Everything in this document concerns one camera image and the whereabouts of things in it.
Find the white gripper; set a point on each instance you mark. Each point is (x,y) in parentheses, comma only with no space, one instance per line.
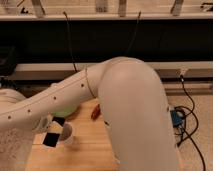
(50,125)

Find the black rectangular eraser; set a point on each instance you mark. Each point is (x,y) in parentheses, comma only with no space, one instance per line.
(51,139)

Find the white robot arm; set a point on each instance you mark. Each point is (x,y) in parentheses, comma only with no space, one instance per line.
(133,103)

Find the translucent white cup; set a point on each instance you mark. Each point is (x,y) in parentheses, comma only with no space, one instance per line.
(66,136)

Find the green ceramic bowl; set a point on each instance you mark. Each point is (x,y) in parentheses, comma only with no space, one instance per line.
(64,112)

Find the red brown sausage toy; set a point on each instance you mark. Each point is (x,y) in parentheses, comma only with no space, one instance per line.
(95,113)

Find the black box at left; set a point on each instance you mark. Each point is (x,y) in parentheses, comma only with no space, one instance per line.
(8,63)

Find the blue power adapter box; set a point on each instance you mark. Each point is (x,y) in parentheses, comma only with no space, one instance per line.
(176,119)

